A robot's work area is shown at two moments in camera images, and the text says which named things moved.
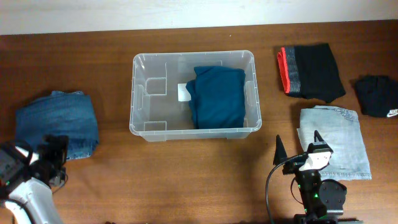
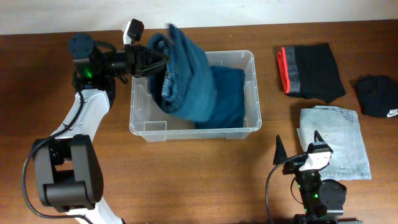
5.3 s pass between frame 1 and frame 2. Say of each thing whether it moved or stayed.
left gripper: moved
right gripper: stayed
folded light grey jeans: stayed
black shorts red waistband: stayed
